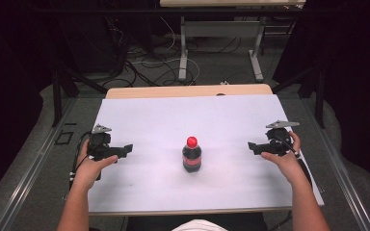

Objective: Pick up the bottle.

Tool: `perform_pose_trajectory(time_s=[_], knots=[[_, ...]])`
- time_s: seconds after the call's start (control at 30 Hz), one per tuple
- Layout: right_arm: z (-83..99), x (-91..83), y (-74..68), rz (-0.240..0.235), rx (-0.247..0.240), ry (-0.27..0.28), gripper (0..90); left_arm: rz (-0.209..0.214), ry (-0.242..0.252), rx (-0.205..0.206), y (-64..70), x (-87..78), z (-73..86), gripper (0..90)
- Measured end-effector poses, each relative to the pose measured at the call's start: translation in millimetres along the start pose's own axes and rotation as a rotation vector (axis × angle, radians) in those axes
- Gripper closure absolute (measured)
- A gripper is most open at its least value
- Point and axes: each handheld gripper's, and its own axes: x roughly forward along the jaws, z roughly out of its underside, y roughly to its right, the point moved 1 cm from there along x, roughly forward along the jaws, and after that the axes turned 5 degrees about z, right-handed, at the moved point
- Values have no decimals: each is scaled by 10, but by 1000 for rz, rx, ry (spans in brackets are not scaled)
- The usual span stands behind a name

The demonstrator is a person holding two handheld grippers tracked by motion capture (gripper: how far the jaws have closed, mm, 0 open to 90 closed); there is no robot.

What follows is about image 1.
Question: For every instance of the wooden table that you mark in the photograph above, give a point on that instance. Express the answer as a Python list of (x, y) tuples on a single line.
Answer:
[(173, 91)]

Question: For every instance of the white-legged desk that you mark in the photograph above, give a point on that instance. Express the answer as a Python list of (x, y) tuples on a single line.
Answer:
[(183, 48)]

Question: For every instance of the white paper sheet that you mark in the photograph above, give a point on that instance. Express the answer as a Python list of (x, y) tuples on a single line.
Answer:
[(173, 122)]

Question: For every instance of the person's dark trousers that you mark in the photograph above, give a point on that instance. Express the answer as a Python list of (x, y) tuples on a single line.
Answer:
[(147, 223)]

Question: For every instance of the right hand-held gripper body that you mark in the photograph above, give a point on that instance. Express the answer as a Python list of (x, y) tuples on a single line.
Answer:
[(277, 138)]

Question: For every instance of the aluminium rail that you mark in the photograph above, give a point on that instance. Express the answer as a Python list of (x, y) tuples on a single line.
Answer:
[(340, 166), (29, 173)]

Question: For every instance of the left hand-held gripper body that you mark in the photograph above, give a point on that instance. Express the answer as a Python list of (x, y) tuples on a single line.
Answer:
[(99, 142)]

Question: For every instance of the person's white shirt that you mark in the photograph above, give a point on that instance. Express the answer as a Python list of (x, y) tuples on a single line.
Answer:
[(199, 225)]

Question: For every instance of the black metal stand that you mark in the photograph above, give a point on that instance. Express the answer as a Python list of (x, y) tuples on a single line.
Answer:
[(57, 96), (319, 96)]

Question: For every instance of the cola bottle with red cap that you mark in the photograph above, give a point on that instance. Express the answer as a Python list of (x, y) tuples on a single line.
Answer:
[(191, 157)]

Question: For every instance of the person's left hand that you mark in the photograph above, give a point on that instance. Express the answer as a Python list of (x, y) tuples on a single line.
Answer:
[(88, 170)]

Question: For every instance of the person's right hand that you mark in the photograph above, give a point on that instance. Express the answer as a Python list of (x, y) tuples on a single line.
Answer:
[(289, 163)]

